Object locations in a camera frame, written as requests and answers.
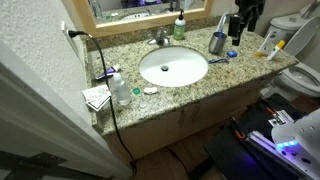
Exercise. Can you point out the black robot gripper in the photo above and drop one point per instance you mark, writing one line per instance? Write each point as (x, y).
(250, 6)

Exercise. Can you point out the small white case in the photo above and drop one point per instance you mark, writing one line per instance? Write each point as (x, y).
(150, 90)

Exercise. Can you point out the blue white toothbrush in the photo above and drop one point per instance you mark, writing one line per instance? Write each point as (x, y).
(221, 22)

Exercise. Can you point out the blue bottle cap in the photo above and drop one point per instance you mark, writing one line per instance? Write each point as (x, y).
(232, 53)

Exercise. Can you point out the grey metal cup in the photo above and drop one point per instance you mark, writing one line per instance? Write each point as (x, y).
(217, 42)

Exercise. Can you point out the white tube yellow cap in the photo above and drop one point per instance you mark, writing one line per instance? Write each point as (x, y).
(276, 50)

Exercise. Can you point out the blue razor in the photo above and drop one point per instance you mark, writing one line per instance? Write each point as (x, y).
(218, 61)

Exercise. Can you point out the green soap pump bottle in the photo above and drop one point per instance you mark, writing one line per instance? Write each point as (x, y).
(179, 28)

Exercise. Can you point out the white toilet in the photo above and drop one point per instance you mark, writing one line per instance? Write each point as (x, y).
(300, 73)

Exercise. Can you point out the white oval sink basin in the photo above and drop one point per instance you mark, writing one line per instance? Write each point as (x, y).
(173, 66)

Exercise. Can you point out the chrome faucet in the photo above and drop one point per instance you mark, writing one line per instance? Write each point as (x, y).
(160, 37)

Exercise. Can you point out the black orange clamp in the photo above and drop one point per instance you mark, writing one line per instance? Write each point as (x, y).
(270, 111)
(238, 128)

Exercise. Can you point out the wood framed mirror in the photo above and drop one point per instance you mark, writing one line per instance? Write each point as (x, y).
(140, 15)

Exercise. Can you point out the beige vanity cabinet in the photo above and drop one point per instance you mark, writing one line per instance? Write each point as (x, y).
(186, 123)

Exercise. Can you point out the small green bottle cap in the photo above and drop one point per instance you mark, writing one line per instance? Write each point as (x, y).
(136, 90)

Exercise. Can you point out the black robot cart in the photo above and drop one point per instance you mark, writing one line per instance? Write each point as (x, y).
(233, 153)

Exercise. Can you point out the small round clear lid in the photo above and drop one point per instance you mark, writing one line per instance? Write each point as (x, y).
(143, 105)

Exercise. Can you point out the clear plastic bottle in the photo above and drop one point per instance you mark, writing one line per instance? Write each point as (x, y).
(121, 89)

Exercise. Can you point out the purple toothpaste tube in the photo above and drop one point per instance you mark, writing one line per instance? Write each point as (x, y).
(108, 72)

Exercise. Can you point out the white door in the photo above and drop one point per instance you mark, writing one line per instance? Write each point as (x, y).
(46, 133)

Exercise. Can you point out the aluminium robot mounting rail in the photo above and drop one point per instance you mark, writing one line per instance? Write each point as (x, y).
(266, 140)

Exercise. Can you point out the white wall outlet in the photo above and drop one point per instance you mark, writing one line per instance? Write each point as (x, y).
(68, 38)

